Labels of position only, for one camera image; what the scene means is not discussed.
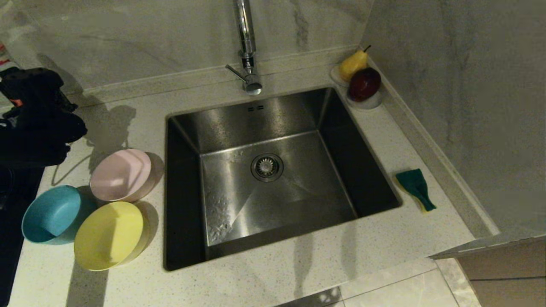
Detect chrome faucet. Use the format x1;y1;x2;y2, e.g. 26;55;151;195
225;0;263;96

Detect round metal sink drain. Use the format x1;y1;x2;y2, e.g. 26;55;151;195
250;153;285;183

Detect stainless steel sink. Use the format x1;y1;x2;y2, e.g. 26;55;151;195
163;87;403;272

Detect green and yellow sponge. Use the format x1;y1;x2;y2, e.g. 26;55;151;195
395;168;437;212

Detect pink plastic bowl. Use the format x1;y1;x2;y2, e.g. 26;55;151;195
90;148;165;203

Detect blue plastic bowl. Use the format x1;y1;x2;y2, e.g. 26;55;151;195
21;185;97;245

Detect yellow plastic bowl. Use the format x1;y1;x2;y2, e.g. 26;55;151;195
74;201;151;272

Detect black induction cooktop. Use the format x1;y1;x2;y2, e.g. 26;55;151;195
0;166;46;307

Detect yellow pear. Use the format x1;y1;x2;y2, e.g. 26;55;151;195
339;45;371;82

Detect dark red apple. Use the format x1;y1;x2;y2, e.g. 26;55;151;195
347;67;381;103

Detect small white dish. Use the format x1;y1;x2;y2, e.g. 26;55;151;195
330;64;383;112

